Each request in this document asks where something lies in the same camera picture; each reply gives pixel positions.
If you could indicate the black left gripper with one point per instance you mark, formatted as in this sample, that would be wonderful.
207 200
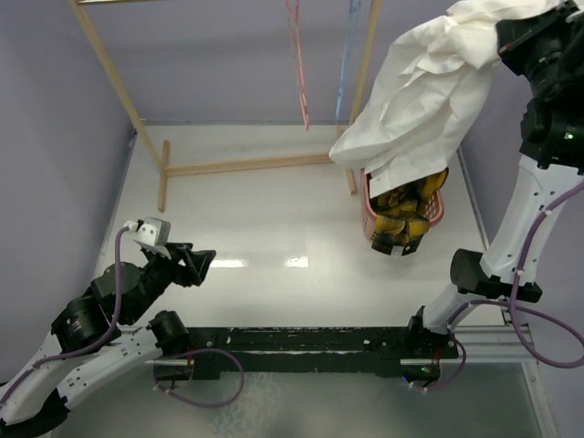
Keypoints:
196 266

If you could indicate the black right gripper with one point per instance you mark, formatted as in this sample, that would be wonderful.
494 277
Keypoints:
516 36

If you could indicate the white collared shirt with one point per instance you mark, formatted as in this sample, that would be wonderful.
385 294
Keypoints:
428 93

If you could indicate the light blue wire hanger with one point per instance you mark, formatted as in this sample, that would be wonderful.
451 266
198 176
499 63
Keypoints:
352 26

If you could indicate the yellow plaid flannel shirt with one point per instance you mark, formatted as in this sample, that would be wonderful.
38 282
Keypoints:
400 214

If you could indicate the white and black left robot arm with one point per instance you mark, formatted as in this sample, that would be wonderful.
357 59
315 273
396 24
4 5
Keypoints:
86 348

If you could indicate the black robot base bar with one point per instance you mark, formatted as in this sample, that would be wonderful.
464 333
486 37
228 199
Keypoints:
388 352

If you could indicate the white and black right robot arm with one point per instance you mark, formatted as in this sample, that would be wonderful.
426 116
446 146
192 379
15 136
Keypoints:
553 136

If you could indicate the wooden clothes rack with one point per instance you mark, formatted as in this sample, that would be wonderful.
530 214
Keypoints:
210 87

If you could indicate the pink plastic laundry basket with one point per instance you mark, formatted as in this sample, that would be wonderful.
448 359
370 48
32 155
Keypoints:
434 210

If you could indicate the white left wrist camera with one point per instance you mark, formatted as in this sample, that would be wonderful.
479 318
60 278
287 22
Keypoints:
151 234

